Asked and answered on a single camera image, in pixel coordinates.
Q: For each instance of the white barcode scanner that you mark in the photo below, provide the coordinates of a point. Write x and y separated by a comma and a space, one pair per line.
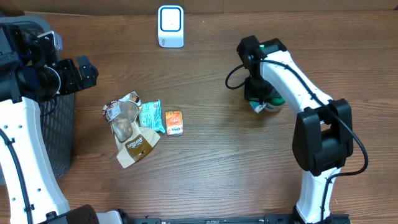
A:
170, 29

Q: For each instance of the grey plastic mesh basket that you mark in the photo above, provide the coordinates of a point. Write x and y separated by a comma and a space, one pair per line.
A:
57, 128

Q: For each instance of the green lid jar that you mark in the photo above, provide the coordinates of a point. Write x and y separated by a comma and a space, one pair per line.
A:
275, 104

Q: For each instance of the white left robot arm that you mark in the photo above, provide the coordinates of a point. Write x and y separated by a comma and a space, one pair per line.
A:
31, 74

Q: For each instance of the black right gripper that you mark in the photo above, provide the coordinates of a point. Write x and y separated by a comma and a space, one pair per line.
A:
252, 93

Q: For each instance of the brown pastry bag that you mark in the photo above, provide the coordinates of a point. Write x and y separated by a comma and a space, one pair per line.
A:
133, 141

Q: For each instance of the orange tissue pack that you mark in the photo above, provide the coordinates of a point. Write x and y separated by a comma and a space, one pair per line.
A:
174, 123

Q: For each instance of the small teal tissue pack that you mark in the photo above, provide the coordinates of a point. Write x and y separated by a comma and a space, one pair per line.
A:
257, 107

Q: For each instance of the teal wet wipes pack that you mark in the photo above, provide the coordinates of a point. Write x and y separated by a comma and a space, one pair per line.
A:
151, 116

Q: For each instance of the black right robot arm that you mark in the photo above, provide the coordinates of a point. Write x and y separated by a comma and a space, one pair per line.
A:
322, 140

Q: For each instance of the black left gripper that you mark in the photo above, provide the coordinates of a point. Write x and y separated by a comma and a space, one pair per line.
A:
75, 81

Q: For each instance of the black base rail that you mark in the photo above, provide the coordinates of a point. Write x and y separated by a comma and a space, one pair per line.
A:
217, 220

